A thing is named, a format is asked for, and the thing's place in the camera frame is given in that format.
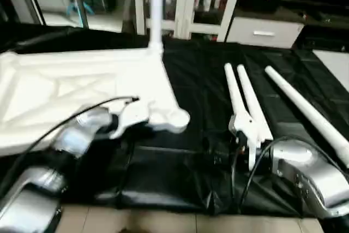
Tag white plastic table leg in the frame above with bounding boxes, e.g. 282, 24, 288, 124
265, 65, 349, 168
237, 65, 274, 142
148, 0, 164, 56
224, 63, 257, 171

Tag black mat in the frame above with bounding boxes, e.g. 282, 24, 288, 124
0, 23, 349, 217

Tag white drawer unit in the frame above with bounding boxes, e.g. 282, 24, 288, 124
226, 16, 305, 49

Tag white glass door cabinet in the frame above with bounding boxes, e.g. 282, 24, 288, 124
134, 0, 246, 41

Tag light blue stand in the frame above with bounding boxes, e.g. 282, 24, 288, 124
65, 1, 94, 19

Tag white flat board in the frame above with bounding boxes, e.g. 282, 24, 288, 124
314, 49, 349, 93

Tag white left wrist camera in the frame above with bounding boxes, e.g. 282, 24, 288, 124
112, 101, 151, 138

